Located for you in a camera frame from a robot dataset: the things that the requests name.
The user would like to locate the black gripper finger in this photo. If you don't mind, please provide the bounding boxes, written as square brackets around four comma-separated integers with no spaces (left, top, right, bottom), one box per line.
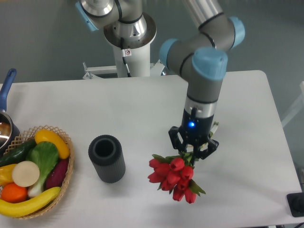
[168,126,188,152]
[191,137,219,167]

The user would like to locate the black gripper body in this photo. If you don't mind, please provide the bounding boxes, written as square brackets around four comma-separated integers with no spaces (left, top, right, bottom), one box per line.
[180,110,214,145]

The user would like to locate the red tulip bouquet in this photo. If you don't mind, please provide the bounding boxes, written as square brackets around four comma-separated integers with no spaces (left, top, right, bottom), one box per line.
[147,121,219,204]

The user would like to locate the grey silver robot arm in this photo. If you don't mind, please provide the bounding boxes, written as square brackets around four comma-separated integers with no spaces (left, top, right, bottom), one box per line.
[76,0,245,165]

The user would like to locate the dark grey ribbed vase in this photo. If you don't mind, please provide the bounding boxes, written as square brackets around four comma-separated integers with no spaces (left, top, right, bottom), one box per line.
[88,135,126,183]

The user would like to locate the black device at edge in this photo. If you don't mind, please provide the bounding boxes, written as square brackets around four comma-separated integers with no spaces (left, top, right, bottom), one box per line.
[286,192,304,217]

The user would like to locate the purple sweet potato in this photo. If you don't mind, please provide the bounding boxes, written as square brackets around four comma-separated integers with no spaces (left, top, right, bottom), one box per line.
[45,159,68,190]

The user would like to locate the green bok choy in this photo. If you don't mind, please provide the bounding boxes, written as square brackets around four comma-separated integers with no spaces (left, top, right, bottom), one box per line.
[26,142,59,198]

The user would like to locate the yellow squash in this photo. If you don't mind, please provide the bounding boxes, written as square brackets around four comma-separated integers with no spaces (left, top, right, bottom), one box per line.
[34,129,70,159]

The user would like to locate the woven wicker basket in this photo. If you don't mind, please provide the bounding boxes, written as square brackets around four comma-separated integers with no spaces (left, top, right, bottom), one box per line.
[0,125,75,219]

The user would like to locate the cream round slice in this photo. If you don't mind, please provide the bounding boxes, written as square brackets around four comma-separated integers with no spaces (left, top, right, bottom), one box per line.
[12,161,40,187]

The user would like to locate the green cucumber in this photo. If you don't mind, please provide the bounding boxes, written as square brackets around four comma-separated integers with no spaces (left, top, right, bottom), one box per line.
[0,139,36,167]

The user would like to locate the orange fruit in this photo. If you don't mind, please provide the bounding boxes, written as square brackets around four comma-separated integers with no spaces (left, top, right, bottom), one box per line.
[0,183,28,203]

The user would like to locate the yellow bell pepper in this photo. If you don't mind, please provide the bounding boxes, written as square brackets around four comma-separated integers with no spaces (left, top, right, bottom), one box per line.
[0,164,17,187]

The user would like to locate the yellow banana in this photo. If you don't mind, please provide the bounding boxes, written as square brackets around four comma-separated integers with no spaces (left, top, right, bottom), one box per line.
[0,187,61,218]

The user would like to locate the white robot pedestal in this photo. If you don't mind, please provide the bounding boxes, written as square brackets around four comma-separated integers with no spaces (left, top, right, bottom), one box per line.
[82,13,169,80]

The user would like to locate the black cable on pedestal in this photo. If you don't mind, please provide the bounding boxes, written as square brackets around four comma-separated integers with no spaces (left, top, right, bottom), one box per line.
[120,37,132,78]

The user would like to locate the blue handled saucepan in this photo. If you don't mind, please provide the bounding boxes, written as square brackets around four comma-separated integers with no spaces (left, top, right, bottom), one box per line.
[0,68,19,157]

